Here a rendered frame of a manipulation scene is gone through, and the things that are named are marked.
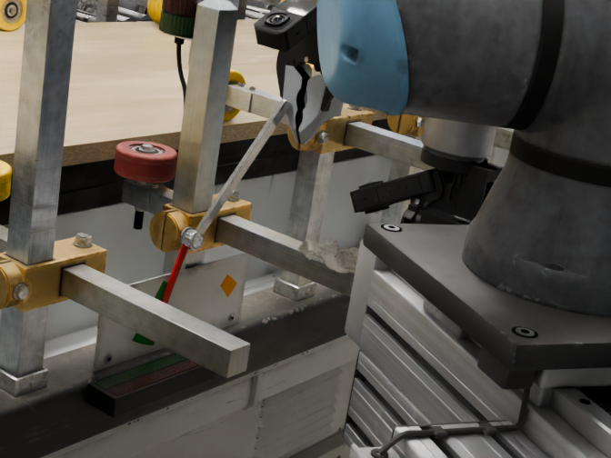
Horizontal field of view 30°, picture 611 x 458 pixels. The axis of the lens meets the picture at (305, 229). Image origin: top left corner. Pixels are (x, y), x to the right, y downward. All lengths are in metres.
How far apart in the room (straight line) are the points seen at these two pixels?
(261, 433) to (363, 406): 1.20
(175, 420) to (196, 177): 0.36
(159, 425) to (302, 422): 0.78
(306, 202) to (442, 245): 0.74
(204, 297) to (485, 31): 0.79
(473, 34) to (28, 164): 0.60
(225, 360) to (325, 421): 1.26
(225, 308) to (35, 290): 0.34
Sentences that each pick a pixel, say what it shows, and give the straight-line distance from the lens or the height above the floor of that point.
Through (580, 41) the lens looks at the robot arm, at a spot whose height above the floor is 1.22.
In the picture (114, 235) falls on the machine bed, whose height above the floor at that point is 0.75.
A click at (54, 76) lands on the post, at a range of 1.18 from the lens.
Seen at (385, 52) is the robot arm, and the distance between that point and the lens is 0.73.
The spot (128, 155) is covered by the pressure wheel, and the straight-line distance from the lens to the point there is 1.48.
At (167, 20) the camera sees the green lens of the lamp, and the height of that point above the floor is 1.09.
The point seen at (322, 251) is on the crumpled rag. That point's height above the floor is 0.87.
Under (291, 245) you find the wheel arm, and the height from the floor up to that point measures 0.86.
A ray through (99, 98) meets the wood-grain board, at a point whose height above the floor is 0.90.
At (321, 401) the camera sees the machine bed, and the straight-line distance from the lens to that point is 2.33.
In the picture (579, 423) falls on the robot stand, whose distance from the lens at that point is 0.76.
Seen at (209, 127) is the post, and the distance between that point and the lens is 1.37.
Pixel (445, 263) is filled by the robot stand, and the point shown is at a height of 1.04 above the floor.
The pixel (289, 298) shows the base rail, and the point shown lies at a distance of 1.63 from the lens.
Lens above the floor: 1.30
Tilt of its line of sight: 18 degrees down
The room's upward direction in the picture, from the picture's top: 9 degrees clockwise
